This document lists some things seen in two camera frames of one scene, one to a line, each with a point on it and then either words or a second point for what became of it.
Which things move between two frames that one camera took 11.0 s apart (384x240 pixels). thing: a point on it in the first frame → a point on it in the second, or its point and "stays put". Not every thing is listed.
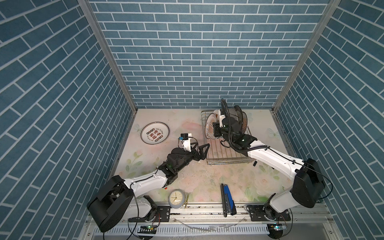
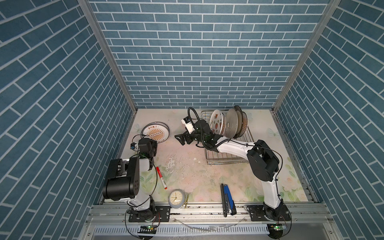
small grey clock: x=176 y=198 stays put
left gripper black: x=201 y=156 → x=152 y=142
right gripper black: x=216 y=128 → x=182 y=136
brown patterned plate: x=245 y=123 stays put
